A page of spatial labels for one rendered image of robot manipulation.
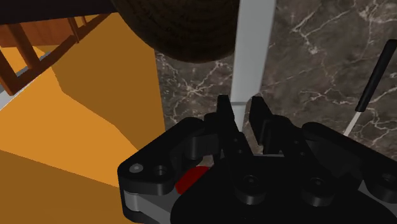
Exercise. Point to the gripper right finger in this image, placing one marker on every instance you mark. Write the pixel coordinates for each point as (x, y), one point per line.
(325, 145)

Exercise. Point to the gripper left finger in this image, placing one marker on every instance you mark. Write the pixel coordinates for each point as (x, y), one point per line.
(173, 149)

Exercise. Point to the long grey bar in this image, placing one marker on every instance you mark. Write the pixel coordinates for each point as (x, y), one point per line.
(251, 46)

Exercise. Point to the red round object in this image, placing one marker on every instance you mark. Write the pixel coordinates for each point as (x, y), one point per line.
(192, 178)

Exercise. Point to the dark brown woven basket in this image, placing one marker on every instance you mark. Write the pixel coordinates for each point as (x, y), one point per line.
(180, 28)

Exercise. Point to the brown wooden chair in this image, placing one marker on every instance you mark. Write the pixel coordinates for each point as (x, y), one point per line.
(21, 46)

